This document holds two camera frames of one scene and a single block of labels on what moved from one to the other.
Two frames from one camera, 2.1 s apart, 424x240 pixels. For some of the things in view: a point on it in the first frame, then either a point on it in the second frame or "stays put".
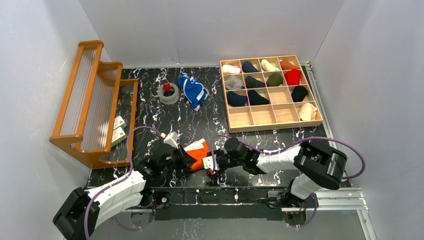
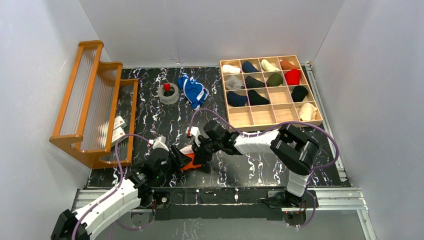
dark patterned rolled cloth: [251, 82] stays put
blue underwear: [195, 92] stays put
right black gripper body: [213, 160] → [203, 151]
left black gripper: [180, 157] stays put
